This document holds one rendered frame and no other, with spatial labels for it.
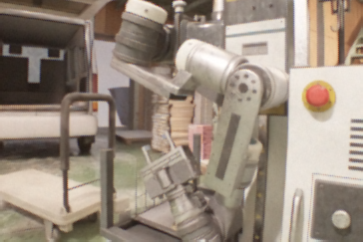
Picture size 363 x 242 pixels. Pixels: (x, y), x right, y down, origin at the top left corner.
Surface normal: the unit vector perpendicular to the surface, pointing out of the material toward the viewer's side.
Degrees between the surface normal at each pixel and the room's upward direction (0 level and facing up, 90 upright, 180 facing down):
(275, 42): 90
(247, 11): 90
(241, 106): 94
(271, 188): 90
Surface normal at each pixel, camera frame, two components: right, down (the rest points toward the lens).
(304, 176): -0.57, 0.00
